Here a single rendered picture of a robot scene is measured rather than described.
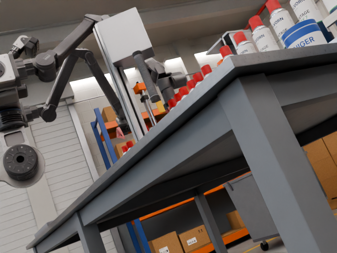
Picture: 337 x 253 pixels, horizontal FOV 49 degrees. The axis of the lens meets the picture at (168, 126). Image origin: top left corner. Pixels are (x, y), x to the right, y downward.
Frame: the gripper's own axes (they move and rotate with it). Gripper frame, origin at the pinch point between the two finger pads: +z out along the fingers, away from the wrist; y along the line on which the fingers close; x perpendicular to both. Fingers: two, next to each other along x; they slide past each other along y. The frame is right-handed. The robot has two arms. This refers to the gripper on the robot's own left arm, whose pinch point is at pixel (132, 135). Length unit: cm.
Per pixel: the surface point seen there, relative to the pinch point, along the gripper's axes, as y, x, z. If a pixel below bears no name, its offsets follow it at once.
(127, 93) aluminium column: -17, -51, 42
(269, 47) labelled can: 6, -83, 93
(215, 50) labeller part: 10, -71, 62
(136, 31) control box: -8, -72, 33
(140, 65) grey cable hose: -12, -63, 45
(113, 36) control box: -17, -70, 30
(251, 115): -30, -91, 130
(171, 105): -3, -47, 53
